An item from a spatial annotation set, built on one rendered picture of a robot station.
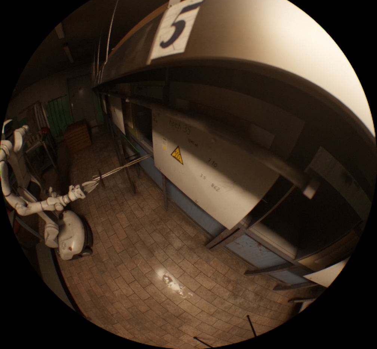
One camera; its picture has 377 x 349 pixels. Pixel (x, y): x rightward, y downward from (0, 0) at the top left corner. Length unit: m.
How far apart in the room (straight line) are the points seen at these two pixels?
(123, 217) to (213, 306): 1.58
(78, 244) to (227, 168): 1.52
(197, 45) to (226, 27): 0.04
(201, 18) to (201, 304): 1.73
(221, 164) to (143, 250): 1.34
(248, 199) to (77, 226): 1.57
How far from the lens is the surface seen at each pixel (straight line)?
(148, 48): 0.28
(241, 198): 0.43
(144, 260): 1.50
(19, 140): 1.14
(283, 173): 0.22
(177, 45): 0.19
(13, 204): 1.03
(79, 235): 1.54
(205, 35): 0.17
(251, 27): 0.15
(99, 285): 1.75
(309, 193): 0.22
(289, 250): 0.94
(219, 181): 0.44
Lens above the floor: 1.47
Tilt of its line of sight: 38 degrees down
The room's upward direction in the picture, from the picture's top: 8 degrees clockwise
